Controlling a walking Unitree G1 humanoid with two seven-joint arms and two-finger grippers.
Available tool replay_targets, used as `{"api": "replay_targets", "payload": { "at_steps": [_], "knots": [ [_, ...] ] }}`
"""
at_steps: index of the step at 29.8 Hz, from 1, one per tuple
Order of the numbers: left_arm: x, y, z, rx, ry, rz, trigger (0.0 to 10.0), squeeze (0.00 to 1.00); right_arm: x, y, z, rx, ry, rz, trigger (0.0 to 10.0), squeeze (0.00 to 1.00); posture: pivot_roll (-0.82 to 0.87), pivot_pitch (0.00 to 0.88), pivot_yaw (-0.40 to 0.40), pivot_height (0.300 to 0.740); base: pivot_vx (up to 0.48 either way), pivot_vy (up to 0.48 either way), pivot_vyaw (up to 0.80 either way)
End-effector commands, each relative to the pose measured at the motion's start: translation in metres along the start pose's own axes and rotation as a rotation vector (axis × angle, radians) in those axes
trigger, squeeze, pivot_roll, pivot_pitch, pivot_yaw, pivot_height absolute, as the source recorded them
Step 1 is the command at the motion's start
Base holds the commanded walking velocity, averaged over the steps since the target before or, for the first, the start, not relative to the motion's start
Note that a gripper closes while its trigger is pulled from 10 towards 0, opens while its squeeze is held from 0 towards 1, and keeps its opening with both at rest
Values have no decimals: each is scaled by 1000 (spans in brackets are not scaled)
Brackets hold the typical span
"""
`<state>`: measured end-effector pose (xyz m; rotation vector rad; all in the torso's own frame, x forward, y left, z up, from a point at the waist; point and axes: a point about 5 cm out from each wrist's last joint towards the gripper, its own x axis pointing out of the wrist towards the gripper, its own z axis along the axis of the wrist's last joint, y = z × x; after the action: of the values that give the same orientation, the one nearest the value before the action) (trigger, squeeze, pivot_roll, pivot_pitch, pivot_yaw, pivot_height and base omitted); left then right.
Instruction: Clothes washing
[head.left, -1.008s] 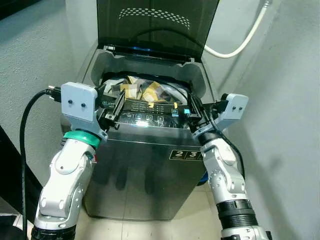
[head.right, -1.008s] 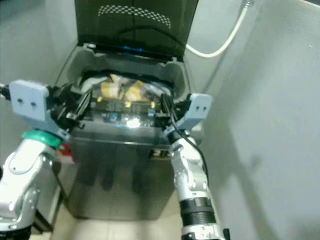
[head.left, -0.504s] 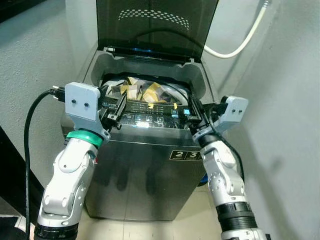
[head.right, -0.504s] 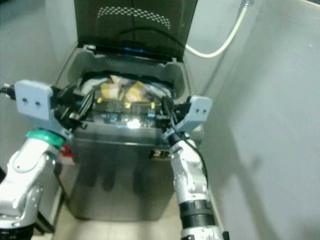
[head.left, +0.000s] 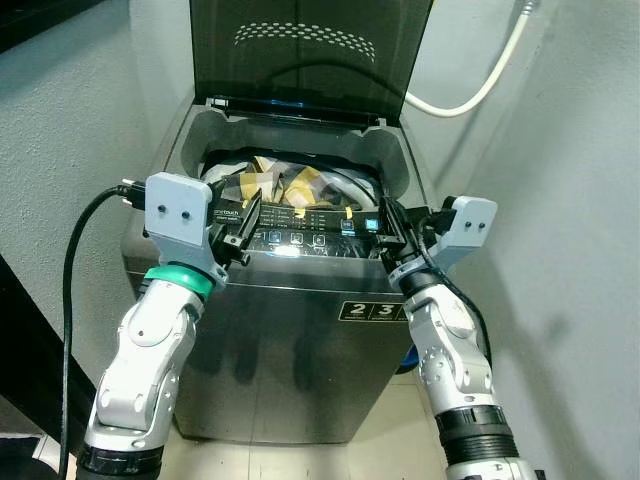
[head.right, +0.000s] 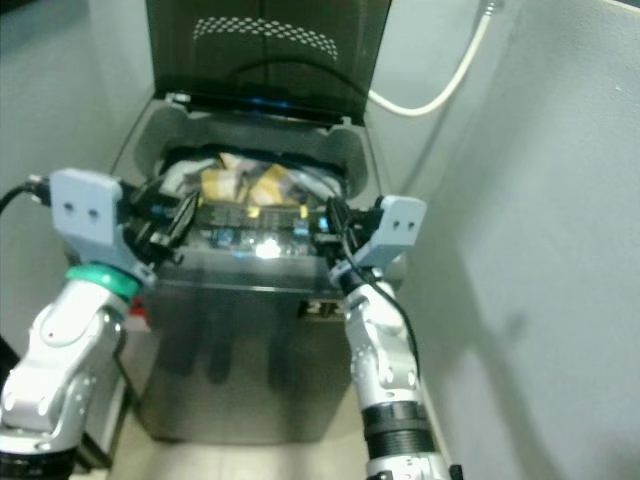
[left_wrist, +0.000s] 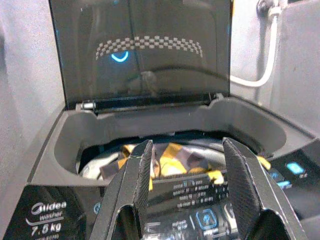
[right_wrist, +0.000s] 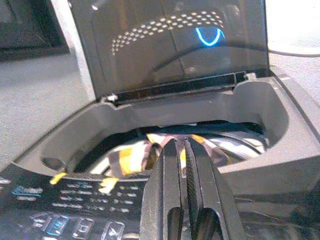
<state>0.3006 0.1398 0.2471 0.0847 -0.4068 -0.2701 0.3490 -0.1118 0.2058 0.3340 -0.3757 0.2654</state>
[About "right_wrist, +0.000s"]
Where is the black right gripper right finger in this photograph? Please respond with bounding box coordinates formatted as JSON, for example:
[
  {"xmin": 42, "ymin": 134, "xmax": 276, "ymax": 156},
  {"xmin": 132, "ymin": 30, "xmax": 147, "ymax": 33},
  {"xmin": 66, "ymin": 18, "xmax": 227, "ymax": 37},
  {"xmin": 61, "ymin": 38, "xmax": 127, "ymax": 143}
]
[{"xmin": 183, "ymin": 136, "xmax": 247, "ymax": 240}]

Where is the yellow tape piece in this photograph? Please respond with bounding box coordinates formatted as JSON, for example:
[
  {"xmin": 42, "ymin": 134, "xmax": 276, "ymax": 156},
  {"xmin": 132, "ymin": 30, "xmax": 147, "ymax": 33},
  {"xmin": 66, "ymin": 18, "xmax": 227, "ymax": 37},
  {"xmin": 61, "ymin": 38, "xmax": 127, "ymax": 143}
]
[
  {"xmin": 49, "ymin": 171, "xmax": 68, "ymax": 185},
  {"xmin": 98, "ymin": 176, "xmax": 120, "ymax": 194}
]

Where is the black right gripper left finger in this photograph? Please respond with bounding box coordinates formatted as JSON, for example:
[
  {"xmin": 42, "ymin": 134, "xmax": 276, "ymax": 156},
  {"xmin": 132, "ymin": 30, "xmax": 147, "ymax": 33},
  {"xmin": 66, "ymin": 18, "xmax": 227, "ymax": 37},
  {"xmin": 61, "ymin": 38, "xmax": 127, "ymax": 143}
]
[{"xmin": 139, "ymin": 139, "xmax": 186, "ymax": 240}]

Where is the black wall cable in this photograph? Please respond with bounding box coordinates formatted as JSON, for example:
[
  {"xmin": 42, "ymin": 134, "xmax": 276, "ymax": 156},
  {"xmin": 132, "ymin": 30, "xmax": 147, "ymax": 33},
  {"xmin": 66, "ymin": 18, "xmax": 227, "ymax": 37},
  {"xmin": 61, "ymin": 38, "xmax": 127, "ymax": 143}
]
[{"xmin": 267, "ymin": 48, "xmax": 320, "ymax": 58}]

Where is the dark grey top-load washer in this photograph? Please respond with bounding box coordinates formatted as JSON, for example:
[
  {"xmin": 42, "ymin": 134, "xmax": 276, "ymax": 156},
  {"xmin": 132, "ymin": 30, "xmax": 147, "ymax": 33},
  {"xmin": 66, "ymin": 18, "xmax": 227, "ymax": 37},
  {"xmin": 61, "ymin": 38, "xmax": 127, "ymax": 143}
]
[{"xmin": 0, "ymin": 72, "xmax": 320, "ymax": 240}]

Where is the yellow grey plaid shirt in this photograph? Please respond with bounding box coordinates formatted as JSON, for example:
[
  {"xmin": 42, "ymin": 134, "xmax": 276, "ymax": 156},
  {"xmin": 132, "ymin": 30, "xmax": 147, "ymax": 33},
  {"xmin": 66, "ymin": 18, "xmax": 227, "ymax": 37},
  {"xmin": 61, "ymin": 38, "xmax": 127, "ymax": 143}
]
[{"xmin": 109, "ymin": 132, "xmax": 241, "ymax": 176}]

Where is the dark glass washer lid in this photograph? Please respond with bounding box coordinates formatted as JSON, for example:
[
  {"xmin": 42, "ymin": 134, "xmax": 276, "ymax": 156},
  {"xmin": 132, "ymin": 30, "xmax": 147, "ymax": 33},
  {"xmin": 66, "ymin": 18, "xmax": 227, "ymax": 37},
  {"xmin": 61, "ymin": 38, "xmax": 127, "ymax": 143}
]
[{"xmin": 49, "ymin": 0, "xmax": 271, "ymax": 103}]

